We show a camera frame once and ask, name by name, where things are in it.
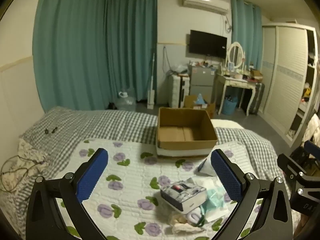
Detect white sock blue trim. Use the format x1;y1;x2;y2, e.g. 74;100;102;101
197;158;217;177

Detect teal cotton towel pack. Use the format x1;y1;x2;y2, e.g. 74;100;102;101
197;177;229;223

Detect white dressing table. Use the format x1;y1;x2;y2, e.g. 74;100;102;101
214;74;256;116

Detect cream lace cloth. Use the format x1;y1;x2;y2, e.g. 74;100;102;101
169;211;203;234

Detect white socks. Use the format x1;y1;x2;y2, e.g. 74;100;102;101
185;207;205;227

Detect cardboard box on floor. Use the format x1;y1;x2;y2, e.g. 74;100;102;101
184;94;215;119

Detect open cardboard box on bed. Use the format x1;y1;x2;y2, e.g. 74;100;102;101
156;107;218;158

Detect white floral quilt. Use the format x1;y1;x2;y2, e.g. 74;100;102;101
53;138;266;240

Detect white suitcase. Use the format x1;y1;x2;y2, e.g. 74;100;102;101
168;74;190;108

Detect thin cable on pillow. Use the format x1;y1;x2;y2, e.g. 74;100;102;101
0;154;42;194

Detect white oval vanity mirror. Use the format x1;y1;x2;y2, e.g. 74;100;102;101
225;42;245;72

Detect clear water jug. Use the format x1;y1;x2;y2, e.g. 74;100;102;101
115;88;136;112

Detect floral black-white tissue pack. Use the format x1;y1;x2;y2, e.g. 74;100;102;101
160;181;207;215

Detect white louvred wardrobe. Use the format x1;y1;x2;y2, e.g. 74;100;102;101
258;23;318;146

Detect dark checkered suitcase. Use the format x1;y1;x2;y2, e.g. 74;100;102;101
249;83;265;114

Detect grey checkered bed sheet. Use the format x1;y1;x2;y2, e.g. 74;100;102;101
0;106;291;230

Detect grey mini fridge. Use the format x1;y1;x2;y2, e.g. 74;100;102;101
188;65;215;102

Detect black glasses on bed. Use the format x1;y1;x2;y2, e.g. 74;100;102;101
44;127;58;134

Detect blue plastic basket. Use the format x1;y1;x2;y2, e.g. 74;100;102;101
221;96;238;115

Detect narrow teal curtain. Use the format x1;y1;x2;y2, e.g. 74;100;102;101
231;0;263;69

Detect black wall television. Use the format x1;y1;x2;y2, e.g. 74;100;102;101
189;30;227;59

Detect patterned pillow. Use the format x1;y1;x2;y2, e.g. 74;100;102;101
1;138;49;232

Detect white air conditioner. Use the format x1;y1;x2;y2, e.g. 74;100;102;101
182;0;231;15

